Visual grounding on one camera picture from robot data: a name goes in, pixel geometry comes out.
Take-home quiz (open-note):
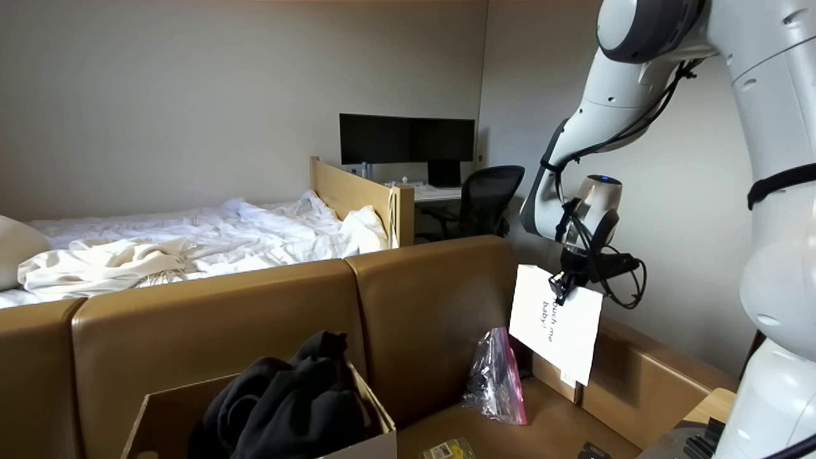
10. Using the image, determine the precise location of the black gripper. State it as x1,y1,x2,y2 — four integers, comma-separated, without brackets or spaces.
549,244,628,308

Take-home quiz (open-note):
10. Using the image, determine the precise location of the white paper bag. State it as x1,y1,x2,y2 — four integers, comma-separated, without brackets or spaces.
507,263,607,389

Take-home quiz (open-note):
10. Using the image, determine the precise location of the cardboard box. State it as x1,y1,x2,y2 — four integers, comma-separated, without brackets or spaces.
118,359,401,459

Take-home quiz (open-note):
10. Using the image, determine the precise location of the clear pink plastic bag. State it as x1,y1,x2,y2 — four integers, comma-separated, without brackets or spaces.
460,323,532,429

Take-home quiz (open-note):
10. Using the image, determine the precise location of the black office chair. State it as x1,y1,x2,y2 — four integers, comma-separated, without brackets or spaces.
430,162,528,242

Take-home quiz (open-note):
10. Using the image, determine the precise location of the small dark packet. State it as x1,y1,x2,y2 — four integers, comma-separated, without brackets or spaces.
576,438,615,459

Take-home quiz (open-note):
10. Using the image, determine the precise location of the white desk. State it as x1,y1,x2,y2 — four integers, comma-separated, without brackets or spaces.
397,179,466,206

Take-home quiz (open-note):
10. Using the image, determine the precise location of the tan wooden board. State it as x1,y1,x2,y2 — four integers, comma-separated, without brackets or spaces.
681,386,739,429

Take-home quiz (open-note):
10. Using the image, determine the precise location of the black computer monitor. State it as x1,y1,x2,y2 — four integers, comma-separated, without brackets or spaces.
338,111,419,168
414,118,476,188

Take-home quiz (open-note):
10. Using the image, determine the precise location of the yellow printed packet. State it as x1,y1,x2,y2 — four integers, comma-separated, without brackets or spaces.
420,437,476,459

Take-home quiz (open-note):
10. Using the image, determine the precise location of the black clothes pile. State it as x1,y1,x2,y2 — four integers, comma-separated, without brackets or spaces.
187,328,378,459

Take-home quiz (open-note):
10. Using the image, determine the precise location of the bed with white sheets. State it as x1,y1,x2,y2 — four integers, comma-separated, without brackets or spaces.
0,188,391,310

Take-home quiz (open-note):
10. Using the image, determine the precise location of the brown leather couch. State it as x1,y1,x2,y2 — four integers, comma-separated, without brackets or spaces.
0,235,736,459

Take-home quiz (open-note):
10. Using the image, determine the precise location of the cream crumpled cloth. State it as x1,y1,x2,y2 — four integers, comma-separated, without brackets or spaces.
16,238,205,304

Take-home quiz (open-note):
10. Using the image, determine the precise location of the white pillow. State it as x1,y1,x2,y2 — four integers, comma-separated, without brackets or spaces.
0,211,54,293

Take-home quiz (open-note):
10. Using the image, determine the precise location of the wooden bed frame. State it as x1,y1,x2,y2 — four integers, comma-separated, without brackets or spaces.
308,155,419,252

